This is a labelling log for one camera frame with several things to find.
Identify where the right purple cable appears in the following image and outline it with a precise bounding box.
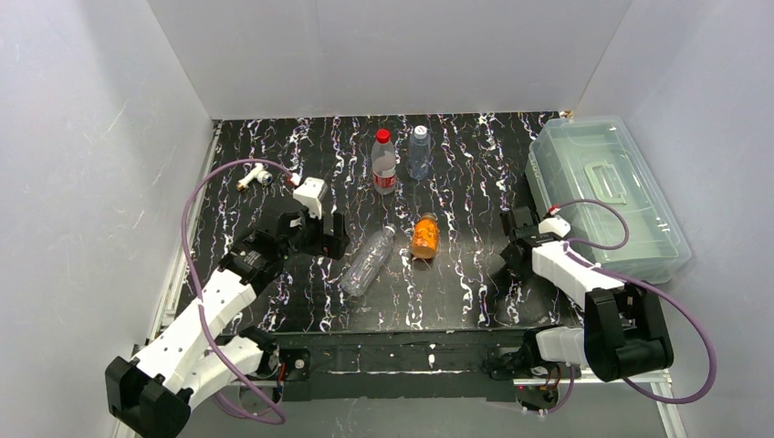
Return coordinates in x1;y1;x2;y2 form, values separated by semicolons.
547;199;719;415

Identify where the purple cable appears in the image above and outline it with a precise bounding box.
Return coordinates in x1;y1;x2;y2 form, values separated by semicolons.
547;199;719;415
180;159;302;425

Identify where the white pipe fitting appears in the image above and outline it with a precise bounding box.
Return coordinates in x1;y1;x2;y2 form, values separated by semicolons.
236;163;274;192

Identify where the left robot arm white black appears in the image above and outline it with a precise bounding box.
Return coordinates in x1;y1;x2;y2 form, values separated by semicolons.
105;199;350;437

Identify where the orange juice bottle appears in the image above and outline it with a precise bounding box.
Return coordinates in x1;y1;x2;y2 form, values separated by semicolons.
410;213;440;260

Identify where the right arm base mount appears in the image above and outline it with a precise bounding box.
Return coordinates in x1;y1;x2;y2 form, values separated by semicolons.
482;346;581;418

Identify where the red label water bottle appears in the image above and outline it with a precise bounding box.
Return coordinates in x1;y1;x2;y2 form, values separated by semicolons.
371;137;397;195

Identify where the clear plastic bottle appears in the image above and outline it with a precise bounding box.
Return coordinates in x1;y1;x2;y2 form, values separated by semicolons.
340;224;396;297

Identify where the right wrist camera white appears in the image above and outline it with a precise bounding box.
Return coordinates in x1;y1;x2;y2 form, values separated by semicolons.
538;215;571;239

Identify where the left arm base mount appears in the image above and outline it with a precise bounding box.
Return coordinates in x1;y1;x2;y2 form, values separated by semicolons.
247;348;311;404

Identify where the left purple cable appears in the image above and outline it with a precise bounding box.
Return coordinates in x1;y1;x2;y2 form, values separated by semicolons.
180;159;302;425

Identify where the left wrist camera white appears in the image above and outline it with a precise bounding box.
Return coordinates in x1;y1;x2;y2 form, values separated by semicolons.
293;177;329;219

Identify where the clear blue-tinted bottle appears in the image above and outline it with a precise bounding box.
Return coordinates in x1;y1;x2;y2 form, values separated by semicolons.
408;129;431;181

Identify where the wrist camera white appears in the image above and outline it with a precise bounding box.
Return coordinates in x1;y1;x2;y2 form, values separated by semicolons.
293;177;329;219
538;215;571;239

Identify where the clear plastic storage box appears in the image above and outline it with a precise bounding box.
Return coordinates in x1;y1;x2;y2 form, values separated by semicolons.
525;116;691;285

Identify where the red bottle cap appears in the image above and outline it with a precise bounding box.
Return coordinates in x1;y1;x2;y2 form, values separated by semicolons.
376;129;391;144

